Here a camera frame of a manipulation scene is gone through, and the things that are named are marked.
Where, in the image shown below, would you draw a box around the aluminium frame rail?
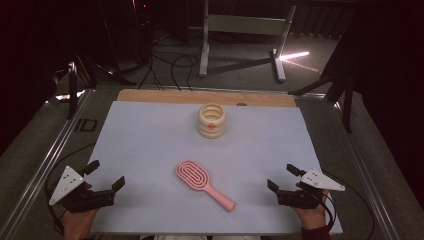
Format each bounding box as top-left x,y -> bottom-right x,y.
333,99 -> 401,240
0,88 -> 94,240

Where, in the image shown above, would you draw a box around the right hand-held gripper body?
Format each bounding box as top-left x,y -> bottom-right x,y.
277,168 -> 346,210

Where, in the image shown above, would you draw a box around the person's right hand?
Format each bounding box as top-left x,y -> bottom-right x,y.
292,190 -> 331,232

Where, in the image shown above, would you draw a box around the right hand-held gripper cable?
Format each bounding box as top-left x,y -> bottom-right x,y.
319,169 -> 376,240

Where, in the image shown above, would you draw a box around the black tripod stand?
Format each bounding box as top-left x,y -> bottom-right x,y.
54,54 -> 138,120

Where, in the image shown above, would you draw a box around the thin black cable loop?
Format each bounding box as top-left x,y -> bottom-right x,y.
44,142 -> 98,204

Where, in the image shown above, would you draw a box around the cream ribbed cup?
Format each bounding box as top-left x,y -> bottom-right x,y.
197,102 -> 228,140

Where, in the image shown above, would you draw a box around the black floor cables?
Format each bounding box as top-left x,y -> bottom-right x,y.
138,31 -> 201,92

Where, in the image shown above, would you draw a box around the white desk frame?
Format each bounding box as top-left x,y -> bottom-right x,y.
198,0 -> 298,83

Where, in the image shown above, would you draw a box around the hand-held gripper cable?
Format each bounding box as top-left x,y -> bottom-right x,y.
47,199 -> 67,235
319,169 -> 376,240

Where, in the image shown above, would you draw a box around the left hand-held gripper cable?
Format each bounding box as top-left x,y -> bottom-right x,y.
47,199 -> 67,235

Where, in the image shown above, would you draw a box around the black metal stand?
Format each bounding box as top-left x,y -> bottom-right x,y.
288,66 -> 355,134

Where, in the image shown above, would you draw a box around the pale blue table mat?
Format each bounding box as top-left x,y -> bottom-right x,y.
87,100 -> 344,235

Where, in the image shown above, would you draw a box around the pink hairbrush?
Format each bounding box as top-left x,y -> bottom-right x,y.
175,160 -> 237,213

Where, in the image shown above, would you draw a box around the person's left hand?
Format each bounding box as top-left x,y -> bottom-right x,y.
63,208 -> 100,240

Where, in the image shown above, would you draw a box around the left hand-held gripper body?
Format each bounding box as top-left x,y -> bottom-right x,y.
48,165 -> 116,214

